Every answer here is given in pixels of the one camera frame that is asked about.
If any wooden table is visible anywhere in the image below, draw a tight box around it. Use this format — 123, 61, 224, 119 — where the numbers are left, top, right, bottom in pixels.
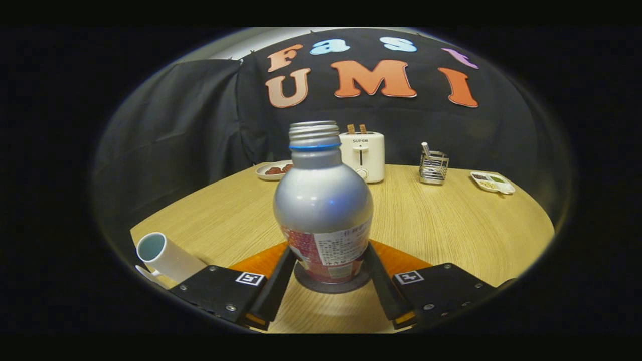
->
129, 163, 556, 334

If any metal wire utensil basket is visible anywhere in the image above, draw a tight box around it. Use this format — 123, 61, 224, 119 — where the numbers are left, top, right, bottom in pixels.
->
419, 150, 450, 186

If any white toaster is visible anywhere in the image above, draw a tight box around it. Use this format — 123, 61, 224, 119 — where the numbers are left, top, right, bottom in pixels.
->
339, 131, 386, 184

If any small white plate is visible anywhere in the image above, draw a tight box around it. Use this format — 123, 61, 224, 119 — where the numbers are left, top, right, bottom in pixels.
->
255, 160, 294, 181

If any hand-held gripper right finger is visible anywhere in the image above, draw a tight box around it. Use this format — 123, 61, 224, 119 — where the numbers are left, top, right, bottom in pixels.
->
365, 241, 517, 331

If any white divided snack tray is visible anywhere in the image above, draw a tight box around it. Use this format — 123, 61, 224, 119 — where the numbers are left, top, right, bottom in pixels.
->
470, 171, 516, 195

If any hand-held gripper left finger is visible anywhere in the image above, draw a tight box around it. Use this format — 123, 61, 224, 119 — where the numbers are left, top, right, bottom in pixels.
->
171, 243, 297, 331

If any black backdrop cloth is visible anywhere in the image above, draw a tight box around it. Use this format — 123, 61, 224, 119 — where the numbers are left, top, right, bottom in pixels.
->
93, 28, 572, 251

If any silver juice bottle red label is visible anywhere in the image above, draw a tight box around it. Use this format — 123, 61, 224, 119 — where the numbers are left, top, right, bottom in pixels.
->
273, 120, 374, 284

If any dark round coaster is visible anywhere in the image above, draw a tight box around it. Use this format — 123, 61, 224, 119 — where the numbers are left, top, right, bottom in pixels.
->
294, 261, 372, 294

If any white cup with knob handle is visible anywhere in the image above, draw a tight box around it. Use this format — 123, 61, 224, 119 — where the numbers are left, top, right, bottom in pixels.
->
135, 232, 207, 289

